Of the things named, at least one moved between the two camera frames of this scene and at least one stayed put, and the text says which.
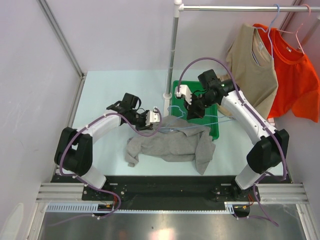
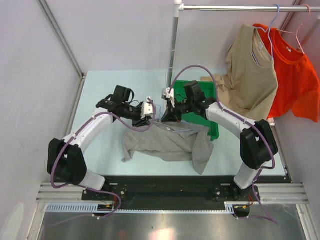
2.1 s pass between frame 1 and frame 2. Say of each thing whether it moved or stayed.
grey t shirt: stayed
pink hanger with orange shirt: stayed
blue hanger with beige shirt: stayed
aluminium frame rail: stayed
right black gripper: moved
